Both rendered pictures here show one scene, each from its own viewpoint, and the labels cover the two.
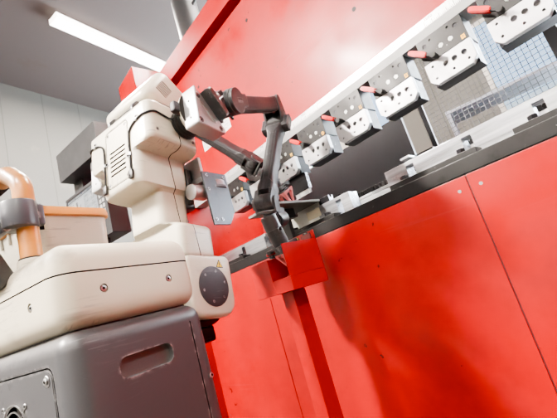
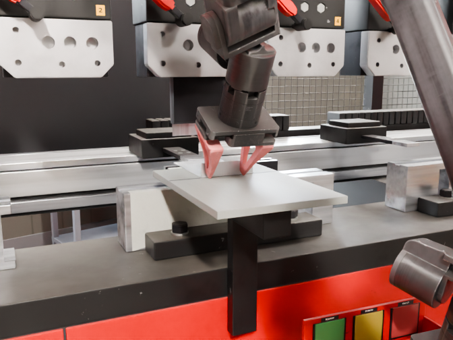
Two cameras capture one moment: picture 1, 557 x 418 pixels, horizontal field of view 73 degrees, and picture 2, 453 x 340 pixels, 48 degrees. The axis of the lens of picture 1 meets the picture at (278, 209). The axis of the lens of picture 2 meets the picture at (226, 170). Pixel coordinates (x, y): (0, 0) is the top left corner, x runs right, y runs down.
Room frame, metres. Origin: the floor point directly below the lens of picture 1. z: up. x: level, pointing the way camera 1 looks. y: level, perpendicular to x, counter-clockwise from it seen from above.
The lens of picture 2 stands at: (1.32, 0.65, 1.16)
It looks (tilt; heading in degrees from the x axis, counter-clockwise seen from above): 11 degrees down; 291
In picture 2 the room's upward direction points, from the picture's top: straight up
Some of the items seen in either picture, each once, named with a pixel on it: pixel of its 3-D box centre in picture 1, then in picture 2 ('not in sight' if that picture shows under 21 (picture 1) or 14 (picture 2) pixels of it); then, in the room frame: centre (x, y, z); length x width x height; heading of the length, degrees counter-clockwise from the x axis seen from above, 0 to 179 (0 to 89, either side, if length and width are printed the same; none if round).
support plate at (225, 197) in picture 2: (284, 208); (239, 185); (1.55, -0.03, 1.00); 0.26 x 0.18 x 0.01; 135
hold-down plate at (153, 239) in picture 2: (312, 227); (237, 233); (1.59, -0.12, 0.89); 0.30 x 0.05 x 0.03; 45
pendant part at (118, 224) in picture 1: (97, 215); not in sight; (2.14, 1.06, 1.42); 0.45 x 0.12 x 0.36; 57
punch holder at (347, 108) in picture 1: (355, 119); (385, 30); (1.39, -0.39, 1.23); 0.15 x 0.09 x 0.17; 45
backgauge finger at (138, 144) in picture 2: not in sight; (174, 146); (1.76, -0.25, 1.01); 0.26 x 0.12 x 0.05; 135
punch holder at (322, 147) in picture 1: (319, 142); (294, 27); (1.53, -0.25, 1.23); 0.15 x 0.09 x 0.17; 45
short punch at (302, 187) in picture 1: (301, 186); (201, 105); (1.66, -0.13, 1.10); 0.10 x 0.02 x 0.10; 45
